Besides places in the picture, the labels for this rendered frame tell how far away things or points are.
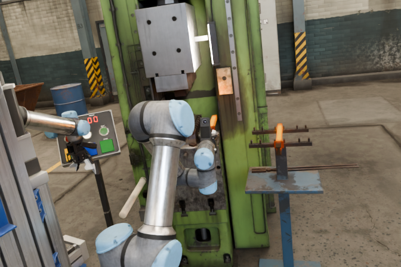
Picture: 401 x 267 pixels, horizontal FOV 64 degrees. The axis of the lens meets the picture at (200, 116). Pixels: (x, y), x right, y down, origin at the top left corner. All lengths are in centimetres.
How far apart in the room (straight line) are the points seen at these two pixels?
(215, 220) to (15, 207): 147
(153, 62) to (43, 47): 814
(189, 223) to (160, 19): 132
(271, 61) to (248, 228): 513
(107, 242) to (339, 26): 726
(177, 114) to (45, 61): 915
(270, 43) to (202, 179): 600
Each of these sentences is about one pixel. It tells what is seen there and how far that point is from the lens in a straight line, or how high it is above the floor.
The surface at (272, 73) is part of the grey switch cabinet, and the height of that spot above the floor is 47.
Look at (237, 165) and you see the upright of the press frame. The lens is 225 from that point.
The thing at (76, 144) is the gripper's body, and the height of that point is 111.
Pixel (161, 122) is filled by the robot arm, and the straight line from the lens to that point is 99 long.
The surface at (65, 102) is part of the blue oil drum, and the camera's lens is 653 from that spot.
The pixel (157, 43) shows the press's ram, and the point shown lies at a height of 156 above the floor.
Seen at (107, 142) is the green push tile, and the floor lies 103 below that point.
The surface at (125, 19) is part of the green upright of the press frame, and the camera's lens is 216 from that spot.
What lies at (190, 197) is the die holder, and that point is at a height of 57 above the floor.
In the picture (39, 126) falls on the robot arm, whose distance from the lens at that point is 146.
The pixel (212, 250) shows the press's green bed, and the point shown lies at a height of 15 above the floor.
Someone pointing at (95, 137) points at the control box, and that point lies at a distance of 205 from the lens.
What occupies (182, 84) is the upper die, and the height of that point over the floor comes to 130.
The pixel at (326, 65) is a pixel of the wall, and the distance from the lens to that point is 790.
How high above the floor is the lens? 161
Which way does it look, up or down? 15 degrees down
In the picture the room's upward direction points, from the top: 8 degrees counter-clockwise
